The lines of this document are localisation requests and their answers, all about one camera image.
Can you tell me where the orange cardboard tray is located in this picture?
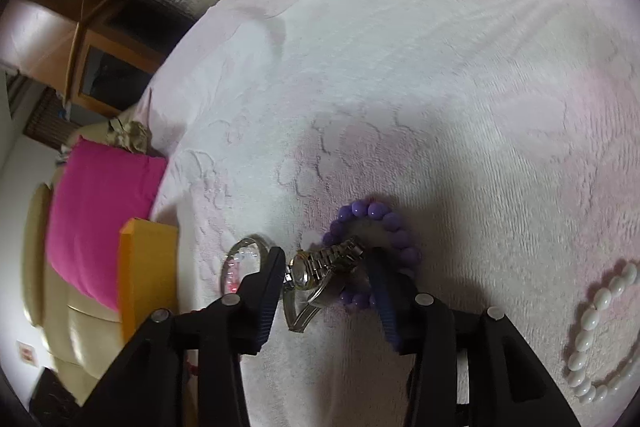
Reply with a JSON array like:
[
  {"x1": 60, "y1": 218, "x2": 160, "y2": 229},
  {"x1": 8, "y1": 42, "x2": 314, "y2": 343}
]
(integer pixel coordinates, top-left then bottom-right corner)
[{"x1": 117, "y1": 218, "x2": 178, "y2": 343}]

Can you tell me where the silver metal wristwatch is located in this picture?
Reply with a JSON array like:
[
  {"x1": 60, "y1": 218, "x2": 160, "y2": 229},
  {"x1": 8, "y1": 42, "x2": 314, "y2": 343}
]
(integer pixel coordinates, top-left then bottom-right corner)
[{"x1": 282, "y1": 237, "x2": 364, "y2": 334}]

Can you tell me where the white bead bracelet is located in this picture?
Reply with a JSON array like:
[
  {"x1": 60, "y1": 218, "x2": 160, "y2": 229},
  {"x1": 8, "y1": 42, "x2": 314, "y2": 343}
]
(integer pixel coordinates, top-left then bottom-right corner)
[{"x1": 565, "y1": 260, "x2": 640, "y2": 405}]

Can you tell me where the magenta cushion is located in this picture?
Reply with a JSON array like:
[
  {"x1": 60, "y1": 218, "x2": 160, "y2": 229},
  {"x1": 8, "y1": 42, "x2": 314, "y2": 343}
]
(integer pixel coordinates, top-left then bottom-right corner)
[{"x1": 46, "y1": 138, "x2": 167, "y2": 310}]

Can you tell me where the olive crumpled cloth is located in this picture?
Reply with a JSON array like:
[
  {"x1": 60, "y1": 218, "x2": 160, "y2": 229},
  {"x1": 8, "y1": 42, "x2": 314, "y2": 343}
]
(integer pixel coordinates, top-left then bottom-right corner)
[{"x1": 106, "y1": 117, "x2": 151, "y2": 154}]

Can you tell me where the beige leather sofa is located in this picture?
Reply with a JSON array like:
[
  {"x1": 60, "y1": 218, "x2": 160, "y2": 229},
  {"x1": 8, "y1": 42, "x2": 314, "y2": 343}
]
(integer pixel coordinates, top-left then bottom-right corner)
[{"x1": 20, "y1": 120, "x2": 126, "y2": 408}]

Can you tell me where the wooden cabinet column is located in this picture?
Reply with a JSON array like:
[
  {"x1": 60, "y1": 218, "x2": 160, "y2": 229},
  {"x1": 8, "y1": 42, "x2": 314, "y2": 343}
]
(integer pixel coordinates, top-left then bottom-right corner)
[{"x1": 1, "y1": 0, "x2": 164, "y2": 117}]

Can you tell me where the purple bead bracelet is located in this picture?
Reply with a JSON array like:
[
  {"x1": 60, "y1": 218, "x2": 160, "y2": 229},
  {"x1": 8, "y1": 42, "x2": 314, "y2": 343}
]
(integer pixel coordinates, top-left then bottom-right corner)
[{"x1": 321, "y1": 199, "x2": 422, "y2": 312}]

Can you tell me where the pink crystal bead bracelet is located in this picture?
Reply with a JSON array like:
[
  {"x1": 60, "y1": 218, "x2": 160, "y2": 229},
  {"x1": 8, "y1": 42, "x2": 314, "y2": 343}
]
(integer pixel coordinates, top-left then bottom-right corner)
[{"x1": 220, "y1": 234, "x2": 271, "y2": 295}]

